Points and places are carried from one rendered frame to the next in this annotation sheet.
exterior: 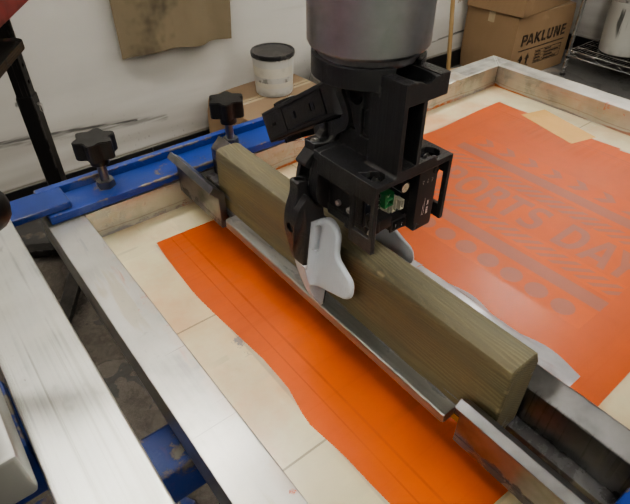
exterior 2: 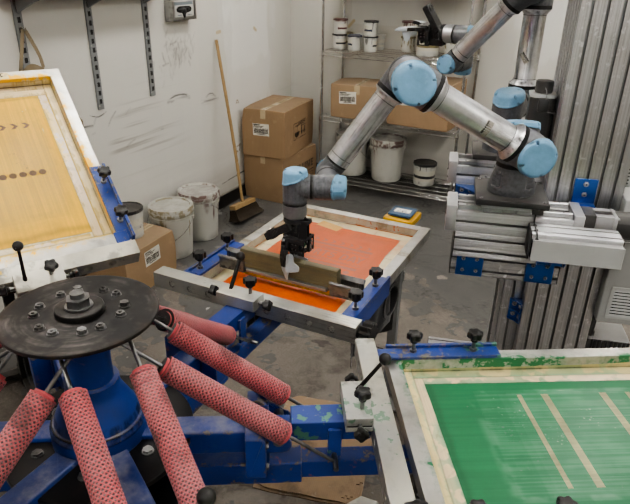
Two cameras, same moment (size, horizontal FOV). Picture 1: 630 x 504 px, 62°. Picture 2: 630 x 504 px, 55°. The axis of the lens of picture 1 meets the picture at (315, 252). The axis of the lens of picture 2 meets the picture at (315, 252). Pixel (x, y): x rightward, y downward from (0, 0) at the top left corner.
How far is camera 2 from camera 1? 1.56 m
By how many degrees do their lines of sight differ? 25
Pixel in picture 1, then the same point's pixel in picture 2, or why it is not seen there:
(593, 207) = (347, 248)
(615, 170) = (352, 237)
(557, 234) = (339, 257)
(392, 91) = (303, 223)
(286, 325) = (277, 290)
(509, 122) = (313, 227)
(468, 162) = not seen: hidden behind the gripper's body
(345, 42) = (294, 216)
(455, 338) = (324, 270)
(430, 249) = not seen: hidden behind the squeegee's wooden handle
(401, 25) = (303, 212)
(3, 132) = not seen: outside the picture
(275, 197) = (267, 255)
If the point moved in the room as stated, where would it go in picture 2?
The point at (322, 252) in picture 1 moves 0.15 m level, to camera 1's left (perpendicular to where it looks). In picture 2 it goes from (289, 262) to (243, 271)
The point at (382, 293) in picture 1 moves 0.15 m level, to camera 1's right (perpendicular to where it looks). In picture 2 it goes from (305, 268) to (347, 260)
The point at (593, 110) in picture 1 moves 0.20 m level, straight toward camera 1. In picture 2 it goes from (340, 218) to (338, 238)
